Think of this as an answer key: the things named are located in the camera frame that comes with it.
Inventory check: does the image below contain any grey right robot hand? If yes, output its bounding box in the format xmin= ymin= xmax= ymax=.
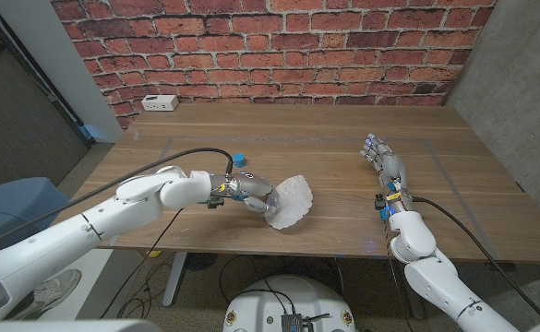
xmin=360 ymin=133 xmax=414 ymax=220

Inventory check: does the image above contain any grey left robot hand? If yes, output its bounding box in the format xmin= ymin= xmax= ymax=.
xmin=210 ymin=171 xmax=282 ymax=214

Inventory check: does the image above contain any white paper coffee filter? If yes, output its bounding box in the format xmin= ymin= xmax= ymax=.
xmin=264 ymin=174 xmax=314 ymax=231

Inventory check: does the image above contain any black round floor base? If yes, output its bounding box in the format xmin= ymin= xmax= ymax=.
xmin=186 ymin=252 xmax=219 ymax=271

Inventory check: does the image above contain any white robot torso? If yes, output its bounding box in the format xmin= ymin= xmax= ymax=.
xmin=222 ymin=275 xmax=357 ymax=332

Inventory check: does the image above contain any white power strip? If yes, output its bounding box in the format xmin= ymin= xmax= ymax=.
xmin=140 ymin=94 xmax=180 ymax=113

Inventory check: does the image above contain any grey metal table leg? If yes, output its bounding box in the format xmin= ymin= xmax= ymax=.
xmin=396 ymin=260 xmax=427 ymax=320
xmin=162 ymin=251 xmax=190 ymax=308

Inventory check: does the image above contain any red brick printed backdrop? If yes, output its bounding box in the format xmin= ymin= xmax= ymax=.
xmin=50 ymin=0 xmax=499 ymax=130

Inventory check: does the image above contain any white robot body edge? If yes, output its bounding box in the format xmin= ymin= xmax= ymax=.
xmin=0 ymin=319 xmax=160 ymax=332

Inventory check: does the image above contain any blue upholstered seat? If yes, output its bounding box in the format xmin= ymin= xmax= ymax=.
xmin=0 ymin=177 xmax=71 ymax=245

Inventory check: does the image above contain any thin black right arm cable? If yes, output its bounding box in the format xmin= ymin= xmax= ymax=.
xmin=383 ymin=219 xmax=414 ymax=332

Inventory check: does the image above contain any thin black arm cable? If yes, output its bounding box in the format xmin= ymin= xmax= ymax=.
xmin=99 ymin=207 xmax=184 ymax=320
xmin=383 ymin=219 xmax=414 ymax=332

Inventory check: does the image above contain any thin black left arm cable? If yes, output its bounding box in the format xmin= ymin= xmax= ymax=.
xmin=99 ymin=207 xmax=184 ymax=320

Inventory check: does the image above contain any black torso cable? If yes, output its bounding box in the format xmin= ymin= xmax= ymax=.
xmin=218 ymin=255 xmax=331 ymax=324

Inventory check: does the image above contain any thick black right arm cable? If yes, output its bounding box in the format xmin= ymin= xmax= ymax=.
xmin=412 ymin=196 xmax=540 ymax=322

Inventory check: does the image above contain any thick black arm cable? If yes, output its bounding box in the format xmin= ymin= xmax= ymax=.
xmin=412 ymin=196 xmax=540 ymax=322
xmin=0 ymin=147 xmax=234 ymax=255

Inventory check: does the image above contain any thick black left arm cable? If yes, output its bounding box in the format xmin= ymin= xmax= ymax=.
xmin=0 ymin=147 xmax=234 ymax=255

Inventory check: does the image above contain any black floor cable tangle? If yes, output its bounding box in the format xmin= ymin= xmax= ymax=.
xmin=116 ymin=252 xmax=183 ymax=320

